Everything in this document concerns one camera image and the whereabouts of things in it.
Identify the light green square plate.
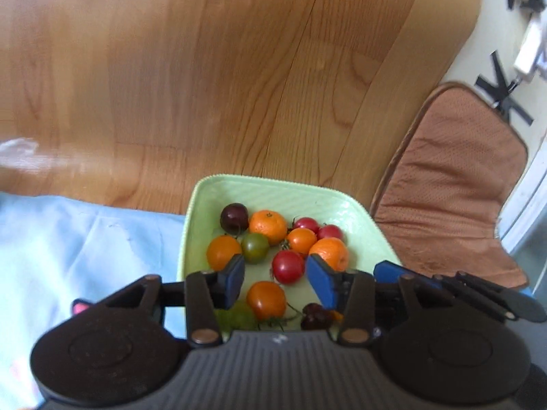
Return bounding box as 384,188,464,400
176,174,404,337

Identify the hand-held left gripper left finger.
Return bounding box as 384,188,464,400
103,254,247,348

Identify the orange tomato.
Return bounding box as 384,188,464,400
246,281,287,320
286,228,318,256
207,235,243,271

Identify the orange tangerine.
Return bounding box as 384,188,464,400
249,209,288,245
308,238,349,272

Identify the brown seat cushion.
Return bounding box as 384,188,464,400
370,81,531,293

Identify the dark purple plum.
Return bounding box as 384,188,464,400
302,303,336,331
220,203,249,234

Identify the white plug adapter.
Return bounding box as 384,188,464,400
513,11,547,83

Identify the wooden headboard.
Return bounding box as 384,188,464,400
0,0,482,223

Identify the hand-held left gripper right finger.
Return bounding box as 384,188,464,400
305,253,461,348

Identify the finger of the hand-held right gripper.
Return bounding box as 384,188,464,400
373,260,547,324

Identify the red cherry tomato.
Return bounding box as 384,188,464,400
317,224,344,242
293,217,320,234

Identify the light green tomato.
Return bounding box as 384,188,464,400
214,301,259,332

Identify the printed blue pink blanket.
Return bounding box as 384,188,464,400
0,191,189,410

